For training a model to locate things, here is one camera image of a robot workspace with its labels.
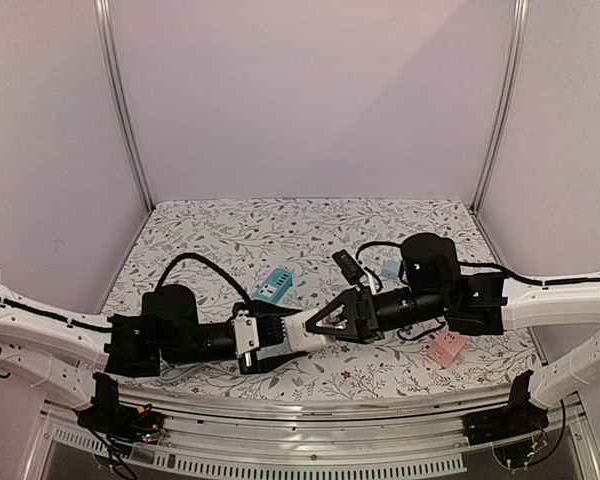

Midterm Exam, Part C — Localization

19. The white cube socket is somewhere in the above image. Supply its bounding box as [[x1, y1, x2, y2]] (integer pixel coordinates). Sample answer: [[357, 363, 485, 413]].
[[283, 308, 331, 353]]

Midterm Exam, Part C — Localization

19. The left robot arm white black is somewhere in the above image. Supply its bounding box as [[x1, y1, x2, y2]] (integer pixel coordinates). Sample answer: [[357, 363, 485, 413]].
[[0, 282, 322, 434]]

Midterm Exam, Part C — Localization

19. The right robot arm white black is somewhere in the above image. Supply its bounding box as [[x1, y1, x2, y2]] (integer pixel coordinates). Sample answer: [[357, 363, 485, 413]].
[[305, 233, 600, 444]]

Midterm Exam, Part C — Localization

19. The small blue charger plug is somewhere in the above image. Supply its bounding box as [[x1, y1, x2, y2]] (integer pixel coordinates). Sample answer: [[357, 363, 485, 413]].
[[381, 260, 401, 280]]

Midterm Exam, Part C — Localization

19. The teal power strip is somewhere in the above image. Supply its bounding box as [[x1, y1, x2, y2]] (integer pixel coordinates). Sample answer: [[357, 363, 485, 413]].
[[252, 268, 293, 305]]

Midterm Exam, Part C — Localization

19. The floral patterned table mat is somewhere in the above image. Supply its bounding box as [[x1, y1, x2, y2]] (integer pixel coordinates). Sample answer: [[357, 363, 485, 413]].
[[103, 199, 540, 402]]

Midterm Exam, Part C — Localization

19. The pink cube socket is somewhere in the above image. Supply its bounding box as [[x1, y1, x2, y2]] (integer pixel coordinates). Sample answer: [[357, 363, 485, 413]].
[[427, 327, 468, 368]]

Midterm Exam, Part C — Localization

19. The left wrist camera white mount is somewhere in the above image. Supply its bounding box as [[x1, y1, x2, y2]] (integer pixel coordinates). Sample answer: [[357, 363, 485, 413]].
[[233, 315, 260, 375]]

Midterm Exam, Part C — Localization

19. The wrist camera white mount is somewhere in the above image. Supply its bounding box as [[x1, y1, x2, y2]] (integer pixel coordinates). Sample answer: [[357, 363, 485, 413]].
[[233, 315, 260, 375], [331, 249, 383, 294]]

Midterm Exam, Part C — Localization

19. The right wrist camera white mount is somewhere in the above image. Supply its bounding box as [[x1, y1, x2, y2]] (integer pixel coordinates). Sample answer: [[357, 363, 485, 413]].
[[331, 249, 383, 294]]

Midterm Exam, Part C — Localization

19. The front aluminium rail base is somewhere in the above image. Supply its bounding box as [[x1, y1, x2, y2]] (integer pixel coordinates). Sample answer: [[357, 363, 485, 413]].
[[22, 387, 596, 480]]

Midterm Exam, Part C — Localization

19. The right aluminium frame post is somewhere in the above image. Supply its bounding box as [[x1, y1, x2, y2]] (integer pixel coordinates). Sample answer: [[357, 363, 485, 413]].
[[470, 0, 530, 217]]

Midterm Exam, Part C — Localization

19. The aluminium frame post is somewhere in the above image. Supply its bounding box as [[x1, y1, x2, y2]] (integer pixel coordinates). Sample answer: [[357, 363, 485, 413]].
[[470, 0, 530, 217], [94, 0, 155, 214]]

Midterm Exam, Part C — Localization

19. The left aluminium frame post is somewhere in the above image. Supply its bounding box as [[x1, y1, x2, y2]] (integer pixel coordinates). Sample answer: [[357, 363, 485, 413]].
[[94, 0, 155, 214]]

